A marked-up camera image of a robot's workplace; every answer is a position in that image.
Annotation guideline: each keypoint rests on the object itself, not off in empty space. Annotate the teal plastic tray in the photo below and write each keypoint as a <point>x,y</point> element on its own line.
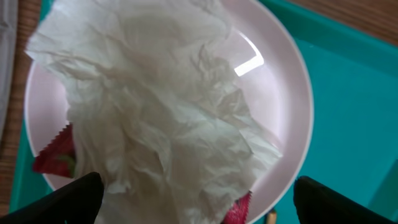
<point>354,137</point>

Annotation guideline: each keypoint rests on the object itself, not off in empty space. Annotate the wooden chopstick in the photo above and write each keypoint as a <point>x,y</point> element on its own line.
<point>271,217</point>

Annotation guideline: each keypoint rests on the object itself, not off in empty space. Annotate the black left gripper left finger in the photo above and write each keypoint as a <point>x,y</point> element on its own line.
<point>77,202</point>

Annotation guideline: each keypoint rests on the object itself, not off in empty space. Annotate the clear plastic waste bin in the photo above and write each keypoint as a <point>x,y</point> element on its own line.
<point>9,9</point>

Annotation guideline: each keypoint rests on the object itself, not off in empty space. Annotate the red snack wrapper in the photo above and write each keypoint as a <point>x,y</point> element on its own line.
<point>59,158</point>

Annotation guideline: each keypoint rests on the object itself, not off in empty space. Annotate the white napkin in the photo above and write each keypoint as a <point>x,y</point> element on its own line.
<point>154,110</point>

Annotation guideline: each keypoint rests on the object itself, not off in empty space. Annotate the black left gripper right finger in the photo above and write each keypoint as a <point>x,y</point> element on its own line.
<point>316,203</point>

